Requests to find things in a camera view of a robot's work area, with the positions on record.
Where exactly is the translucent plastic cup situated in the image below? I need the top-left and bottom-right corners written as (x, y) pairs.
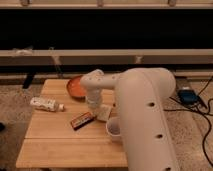
top-left (106, 117), bottom-right (122, 142)

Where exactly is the black cable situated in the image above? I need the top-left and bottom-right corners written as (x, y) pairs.
top-left (168, 76), bottom-right (213, 168)

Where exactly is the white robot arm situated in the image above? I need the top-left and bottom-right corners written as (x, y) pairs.
top-left (80, 68), bottom-right (180, 171)

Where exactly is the white sponge block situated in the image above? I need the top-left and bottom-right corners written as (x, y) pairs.
top-left (97, 104), bottom-right (112, 122)

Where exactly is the orange bowl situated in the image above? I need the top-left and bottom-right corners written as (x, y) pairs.
top-left (66, 76), bottom-right (86, 98)

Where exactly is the wooden bench rail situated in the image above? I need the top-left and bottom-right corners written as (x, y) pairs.
top-left (0, 49), bottom-right (213, 66)

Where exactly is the white plastic bottle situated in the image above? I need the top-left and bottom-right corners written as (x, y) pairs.
top-left (30, 97), bottom-right (65, 112)

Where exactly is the blue power adapter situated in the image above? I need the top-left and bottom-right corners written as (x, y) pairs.
top-left (178, 89), bottom-right (198, 105)

